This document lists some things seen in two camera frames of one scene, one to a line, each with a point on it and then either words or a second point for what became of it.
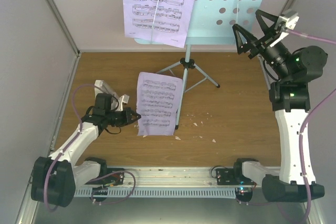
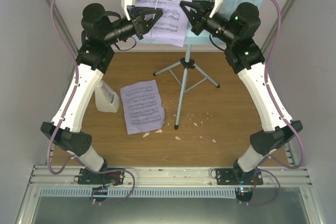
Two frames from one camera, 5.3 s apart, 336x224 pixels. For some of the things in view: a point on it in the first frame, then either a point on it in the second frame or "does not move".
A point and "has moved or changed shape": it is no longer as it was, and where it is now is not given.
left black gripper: x=127 y=118 → x=140 y=23
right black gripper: x=251 y=41 → x=198 y=20
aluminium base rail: x=192 y=177 does not move
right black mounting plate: x=227 y=177 does not move
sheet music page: x=158 y=99 has moved or changed shape
